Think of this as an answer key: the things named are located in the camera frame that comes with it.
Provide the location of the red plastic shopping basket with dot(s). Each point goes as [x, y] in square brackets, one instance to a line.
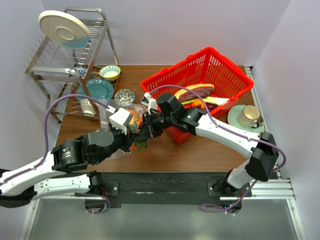
[206, 66]

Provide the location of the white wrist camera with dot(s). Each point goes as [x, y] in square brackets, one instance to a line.
[148, 101]
[120, 119]

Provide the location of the large white blue plate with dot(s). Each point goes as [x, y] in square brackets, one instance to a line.
[64, 29]

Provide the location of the small toy pineapple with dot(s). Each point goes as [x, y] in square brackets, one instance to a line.
[135, 126]

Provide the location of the metal dish rack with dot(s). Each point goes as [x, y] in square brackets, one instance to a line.
[52, 65]

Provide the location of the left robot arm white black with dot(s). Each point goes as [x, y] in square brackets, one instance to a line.
[48, 175]

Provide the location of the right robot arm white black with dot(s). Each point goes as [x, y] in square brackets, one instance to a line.
[259, 149]

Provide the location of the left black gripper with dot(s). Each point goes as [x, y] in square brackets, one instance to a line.
[129, 138]

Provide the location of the cream enamel mug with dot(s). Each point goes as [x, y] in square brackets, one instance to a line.
[250, 116]

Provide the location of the black white patterned bowl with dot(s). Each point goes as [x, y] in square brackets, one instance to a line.
[125, 96]

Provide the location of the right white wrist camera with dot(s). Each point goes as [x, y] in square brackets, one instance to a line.
[148, 101]

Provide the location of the yellow rimmed teal bowl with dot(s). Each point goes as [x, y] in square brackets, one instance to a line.
[110, 72]

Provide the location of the purple grape bunch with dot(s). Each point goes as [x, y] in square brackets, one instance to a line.
[210, 106]

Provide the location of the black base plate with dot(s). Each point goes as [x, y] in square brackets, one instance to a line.
[162, 188]

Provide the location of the clear zip top bag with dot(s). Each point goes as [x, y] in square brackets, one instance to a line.
[112, 107]

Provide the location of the white green leek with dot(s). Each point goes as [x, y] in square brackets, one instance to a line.
[211, 100]

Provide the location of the patterned bowl in rack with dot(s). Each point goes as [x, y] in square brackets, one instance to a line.
[87, 108]

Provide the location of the teal scalloped plate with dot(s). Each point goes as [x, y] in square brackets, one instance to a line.
[100, 89]

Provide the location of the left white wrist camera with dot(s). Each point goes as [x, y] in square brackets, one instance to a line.
[120, 119]

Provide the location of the aluminium frame rail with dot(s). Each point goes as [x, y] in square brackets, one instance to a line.
[293, 213]

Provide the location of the orange fruit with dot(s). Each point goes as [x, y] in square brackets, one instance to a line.
[199, 104]

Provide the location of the blue patterned dish in rack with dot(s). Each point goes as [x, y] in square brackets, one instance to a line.
[81, 70]

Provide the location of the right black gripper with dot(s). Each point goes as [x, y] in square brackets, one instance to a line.
[145, 133]

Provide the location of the mint green saucer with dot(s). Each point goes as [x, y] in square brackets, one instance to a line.
[232, 119]

